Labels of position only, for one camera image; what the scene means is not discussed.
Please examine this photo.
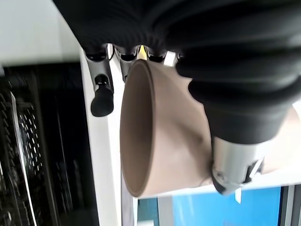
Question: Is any white cabinet frame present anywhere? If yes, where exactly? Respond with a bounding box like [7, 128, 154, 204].
[0, 0, 301, 226]

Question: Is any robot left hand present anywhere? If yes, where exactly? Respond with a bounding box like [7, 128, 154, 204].
[52, 0, 301, 196]

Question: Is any blue panel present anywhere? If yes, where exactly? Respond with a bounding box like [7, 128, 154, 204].
[137, 187, 283, 226]

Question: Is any beige ceramic bowl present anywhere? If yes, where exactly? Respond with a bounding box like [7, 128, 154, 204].
[119, 59, 301, 198]

